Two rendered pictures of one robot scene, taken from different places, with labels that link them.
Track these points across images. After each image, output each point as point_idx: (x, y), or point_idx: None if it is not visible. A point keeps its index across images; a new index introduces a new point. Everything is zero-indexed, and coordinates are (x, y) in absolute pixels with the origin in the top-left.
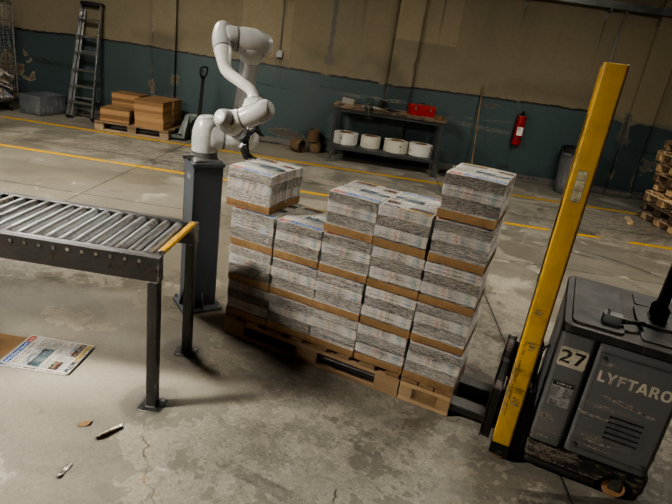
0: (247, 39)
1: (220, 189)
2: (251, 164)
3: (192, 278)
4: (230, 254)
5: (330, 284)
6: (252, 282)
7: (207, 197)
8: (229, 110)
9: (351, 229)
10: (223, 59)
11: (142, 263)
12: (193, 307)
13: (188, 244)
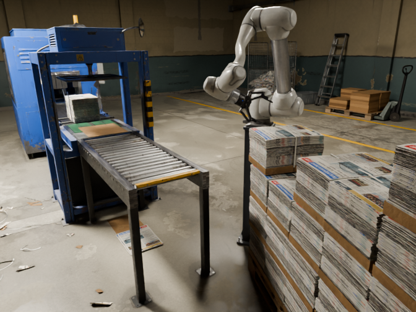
0: (266, 17)
1: None
2: (272, 129)
3: (203, 215)
4: (249, 204)
5: (294, 260)
6: (258, 233)
7: None
8: (214, 77)
9: (310, 205)
10: (239, 37)
11: (124, 191)
12: (208, 238)
13: (200, 187)
